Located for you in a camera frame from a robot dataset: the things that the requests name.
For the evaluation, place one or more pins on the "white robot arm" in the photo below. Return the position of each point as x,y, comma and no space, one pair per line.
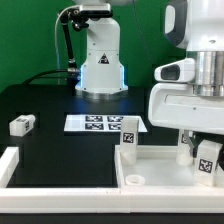
197,26

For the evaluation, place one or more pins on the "white square tabletop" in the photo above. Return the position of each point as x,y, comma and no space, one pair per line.
155,166

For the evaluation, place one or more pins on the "white plate with markers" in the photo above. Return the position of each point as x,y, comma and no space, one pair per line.
93,123

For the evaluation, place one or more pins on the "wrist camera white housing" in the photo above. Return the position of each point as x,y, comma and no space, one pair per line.
182,71

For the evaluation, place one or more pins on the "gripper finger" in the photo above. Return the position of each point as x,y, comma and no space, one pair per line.
191,141

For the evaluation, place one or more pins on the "white U-shaped fence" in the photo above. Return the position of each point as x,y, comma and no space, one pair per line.
194,199

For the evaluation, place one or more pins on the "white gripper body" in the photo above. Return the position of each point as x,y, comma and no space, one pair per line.
175,106

